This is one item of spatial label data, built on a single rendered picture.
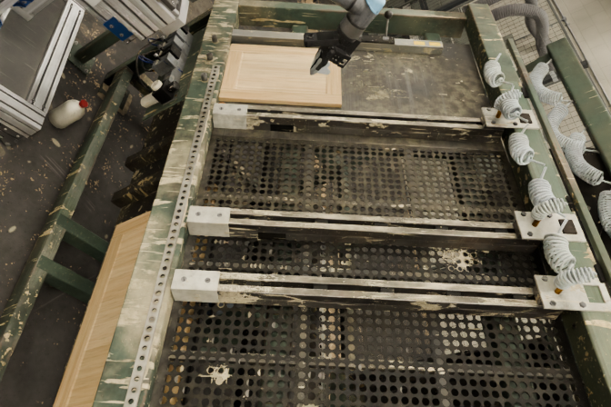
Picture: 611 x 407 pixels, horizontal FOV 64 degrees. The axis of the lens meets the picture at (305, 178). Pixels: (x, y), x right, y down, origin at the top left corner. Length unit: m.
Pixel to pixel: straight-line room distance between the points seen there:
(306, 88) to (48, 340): 1.44
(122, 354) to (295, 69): 1.31
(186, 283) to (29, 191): 1.16
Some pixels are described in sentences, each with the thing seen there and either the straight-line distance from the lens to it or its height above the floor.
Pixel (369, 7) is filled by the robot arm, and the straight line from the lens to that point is 1.53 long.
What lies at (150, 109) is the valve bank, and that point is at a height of 0.60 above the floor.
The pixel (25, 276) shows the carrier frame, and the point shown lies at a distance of 2.09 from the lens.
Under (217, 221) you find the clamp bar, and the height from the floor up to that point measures 1.00.
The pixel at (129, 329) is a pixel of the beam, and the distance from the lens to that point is 1.39.
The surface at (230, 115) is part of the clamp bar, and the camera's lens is 1.82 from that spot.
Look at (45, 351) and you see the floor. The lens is 2.26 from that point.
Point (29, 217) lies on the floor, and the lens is 2.34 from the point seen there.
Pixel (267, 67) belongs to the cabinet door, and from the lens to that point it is 2.13.
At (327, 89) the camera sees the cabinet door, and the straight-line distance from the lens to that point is 2.02.
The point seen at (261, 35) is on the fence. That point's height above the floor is 1.01.
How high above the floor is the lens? 1.88
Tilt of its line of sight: 25 degrees down
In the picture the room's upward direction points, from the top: 69 degrees clockwise
